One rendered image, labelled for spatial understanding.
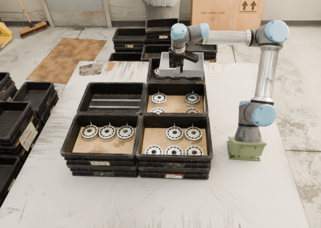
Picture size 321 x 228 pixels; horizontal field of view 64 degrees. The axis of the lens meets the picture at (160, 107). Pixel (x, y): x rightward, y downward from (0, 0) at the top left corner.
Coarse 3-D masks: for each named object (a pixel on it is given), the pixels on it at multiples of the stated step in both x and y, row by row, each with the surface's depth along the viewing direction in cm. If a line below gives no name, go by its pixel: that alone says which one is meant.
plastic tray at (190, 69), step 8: (168, 56) 171; (200, 56) 168; (160, 64) 160; (168, 64) 166; (184, 64) 166; (192, 64) 165; (200, 64) 165; (160, 72) 156; (168, 72) 156; (184, 72) 154; (192, 72) 154; (200, 72) 153
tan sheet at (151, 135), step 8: (152, 128) 157; (160, 128) 157; (144, 136) 153; (152, 136) 153; (160, 136) 152; (144, 144) 149; (152, 144) 149; (160, 144) 148; (168, 144) 148; (176, 144) 148; (184, 144) 148; (192, 144) 147; (200, 144) 147; (144, 152) 145; (184, 152) 144
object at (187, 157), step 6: (144, 114) 152; (150, 114) 152; (156, 114) 152; (162, 114) 151; (168, 114) 151; (174, 114) 151; (180, 114) 151; (186, 114) 151; (138, 132) 143; (210, 132) 140; (138, 138) 139; (210, 138) 137; (138, 144) 138; (210, 144) 136; (138, 150) 134; (210, 150) 132; (138, 156) 132; (144, 156) 131; (150, 156) 131; (156, 156) 131; (162, 156) 130; (168, 156) 130; (174, 156) 130; (186, 156) 130; (192, 156) 130; (198, 156) 129; (204, 156) 129; (210, 156) 129
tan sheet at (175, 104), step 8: (168, 96) 177; (176, 96) 177; (184, 96) 177; (200, 96) 176; (152, 104) 172; (168, 104) 172; (176, 104) 171; (184, 104) 171; (200, 104) 170; (168, 112) 167; (176, 112) 166; (200, 112) 165
